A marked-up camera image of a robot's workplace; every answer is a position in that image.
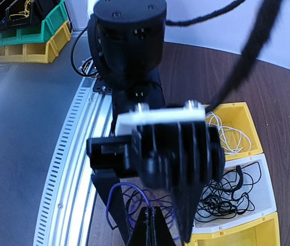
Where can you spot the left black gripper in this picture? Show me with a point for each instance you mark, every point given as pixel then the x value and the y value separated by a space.
pixel 124 102

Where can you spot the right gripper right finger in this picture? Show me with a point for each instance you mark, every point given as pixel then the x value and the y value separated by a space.
pixel 160 234

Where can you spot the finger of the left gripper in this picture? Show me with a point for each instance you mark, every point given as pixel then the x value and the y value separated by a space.
pixel 185 201
pixel 109 189

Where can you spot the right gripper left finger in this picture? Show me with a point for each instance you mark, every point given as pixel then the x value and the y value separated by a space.
pixel 141 234

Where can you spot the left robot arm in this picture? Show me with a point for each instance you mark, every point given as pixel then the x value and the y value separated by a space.
pixel 126 44

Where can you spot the white plastic bin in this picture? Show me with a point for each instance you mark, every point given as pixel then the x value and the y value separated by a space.
pixel 244 193

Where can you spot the left yellow plastic bin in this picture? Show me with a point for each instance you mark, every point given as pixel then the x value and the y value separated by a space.
pixel 237 131

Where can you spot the yellow plastic bin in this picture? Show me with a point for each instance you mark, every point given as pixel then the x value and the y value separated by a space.
pixel 237 131
pixel 263 231

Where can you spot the right yellow plastic bin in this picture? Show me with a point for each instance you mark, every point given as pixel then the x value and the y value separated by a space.
pixel 263 231

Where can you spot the yellow crate outside cell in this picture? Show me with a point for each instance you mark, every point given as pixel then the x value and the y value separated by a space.
pixel 43 53

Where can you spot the green crate outside cell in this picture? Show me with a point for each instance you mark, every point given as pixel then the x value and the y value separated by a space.
pixel 36 34

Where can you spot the black crate outside cell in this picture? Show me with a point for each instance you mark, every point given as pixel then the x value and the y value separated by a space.
pixel 21 14

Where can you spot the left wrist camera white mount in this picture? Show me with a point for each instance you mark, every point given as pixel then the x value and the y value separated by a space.
pixel 179 147

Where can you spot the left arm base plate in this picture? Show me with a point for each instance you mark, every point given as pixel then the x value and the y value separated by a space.
pixel 102 87

